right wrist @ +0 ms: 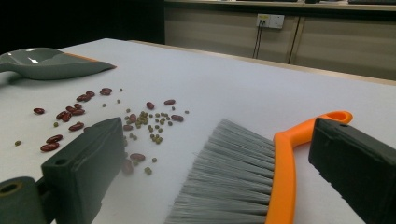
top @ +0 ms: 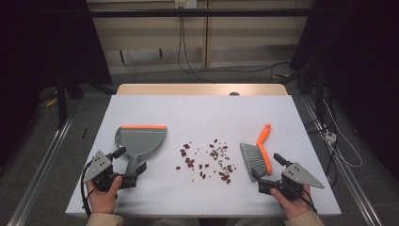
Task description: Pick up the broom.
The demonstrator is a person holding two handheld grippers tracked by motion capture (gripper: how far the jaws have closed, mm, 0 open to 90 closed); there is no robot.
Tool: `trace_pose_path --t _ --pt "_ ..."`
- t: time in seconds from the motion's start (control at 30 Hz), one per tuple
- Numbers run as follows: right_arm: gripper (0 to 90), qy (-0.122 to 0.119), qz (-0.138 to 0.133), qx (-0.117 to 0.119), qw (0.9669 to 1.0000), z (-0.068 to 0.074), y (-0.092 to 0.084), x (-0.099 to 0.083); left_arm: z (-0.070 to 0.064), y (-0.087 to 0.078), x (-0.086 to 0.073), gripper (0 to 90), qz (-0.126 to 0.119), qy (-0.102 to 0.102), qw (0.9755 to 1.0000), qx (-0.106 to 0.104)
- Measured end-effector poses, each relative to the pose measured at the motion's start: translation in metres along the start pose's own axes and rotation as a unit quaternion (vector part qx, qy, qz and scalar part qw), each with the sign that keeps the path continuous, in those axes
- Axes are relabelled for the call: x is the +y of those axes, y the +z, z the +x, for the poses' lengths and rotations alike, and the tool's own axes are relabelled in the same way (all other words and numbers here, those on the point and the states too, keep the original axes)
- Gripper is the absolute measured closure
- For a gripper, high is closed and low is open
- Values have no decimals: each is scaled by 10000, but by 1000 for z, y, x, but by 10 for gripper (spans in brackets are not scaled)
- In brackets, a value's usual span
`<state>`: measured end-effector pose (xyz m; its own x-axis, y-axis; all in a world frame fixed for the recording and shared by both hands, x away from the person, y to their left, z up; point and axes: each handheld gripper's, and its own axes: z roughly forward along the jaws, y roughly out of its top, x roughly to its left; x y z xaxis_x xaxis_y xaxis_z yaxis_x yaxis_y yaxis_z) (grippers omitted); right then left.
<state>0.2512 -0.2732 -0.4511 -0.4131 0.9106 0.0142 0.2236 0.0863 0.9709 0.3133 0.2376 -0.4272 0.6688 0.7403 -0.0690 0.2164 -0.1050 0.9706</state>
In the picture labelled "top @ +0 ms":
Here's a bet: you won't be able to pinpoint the metal floor rail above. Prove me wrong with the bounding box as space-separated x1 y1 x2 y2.
301 95 383 226
6 114 76 226

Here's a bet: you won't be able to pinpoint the hand-held gripper black cable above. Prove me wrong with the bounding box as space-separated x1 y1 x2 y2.
80 159 95 218
295 185 318 215

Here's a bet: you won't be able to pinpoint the black metal stand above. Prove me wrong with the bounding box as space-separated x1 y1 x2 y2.
56 73 69 130

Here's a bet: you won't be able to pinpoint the grey dustpan with orange edge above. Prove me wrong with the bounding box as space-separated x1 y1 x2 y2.
114 124 168 177

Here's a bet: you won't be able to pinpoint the black hanging cable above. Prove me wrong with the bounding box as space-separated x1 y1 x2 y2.
177 8 215 84
181 8 292 75

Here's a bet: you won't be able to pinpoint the white wall socket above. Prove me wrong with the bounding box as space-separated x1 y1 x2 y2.
174 0 198 9

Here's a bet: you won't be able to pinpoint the black horizontal bar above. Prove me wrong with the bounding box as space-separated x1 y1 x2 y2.
88 8 314 18

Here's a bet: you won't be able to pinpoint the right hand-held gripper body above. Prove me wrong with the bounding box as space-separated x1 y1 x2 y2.
257 162 326 202

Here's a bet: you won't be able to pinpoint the white floor cable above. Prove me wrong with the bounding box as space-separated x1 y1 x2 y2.
322 99 363 169

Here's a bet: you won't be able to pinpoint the red and green beans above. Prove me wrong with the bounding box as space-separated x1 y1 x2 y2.
175 138 238 185

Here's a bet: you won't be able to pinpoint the light wooden table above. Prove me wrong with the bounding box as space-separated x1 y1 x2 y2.
116 83 289 96

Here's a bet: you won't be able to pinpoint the left hand-held gripper black cable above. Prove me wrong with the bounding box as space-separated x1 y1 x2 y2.
80 159 95 218

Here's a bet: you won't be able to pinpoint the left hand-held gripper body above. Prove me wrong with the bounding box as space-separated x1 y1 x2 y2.
82 150 139 192

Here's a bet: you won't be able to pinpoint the right hand-held gripper black cable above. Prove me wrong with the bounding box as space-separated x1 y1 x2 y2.
295 185 318 215

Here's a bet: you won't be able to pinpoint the dark curtain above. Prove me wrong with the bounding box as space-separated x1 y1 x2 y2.
290 0 399 177
0 0 113 177

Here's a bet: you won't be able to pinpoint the orange brush with grey bristles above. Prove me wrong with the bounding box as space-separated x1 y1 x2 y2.
239 123 273 183

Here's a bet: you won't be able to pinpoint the person's left hand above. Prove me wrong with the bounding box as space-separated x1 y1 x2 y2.
86 175 124 215

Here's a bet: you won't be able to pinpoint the person's right hand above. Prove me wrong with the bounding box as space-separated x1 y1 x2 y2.
270 184 314 220

